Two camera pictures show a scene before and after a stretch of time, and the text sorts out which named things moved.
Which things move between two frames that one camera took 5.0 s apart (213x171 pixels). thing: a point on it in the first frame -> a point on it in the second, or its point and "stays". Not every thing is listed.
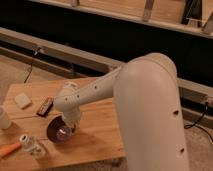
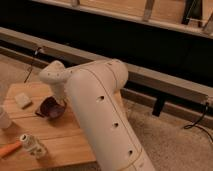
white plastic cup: (5, 119) stays
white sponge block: (22, 100) stays
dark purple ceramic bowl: (58, 130) -> (51, 108)
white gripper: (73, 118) -> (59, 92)
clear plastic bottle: (31, 145) stays
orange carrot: (4, 152) stays
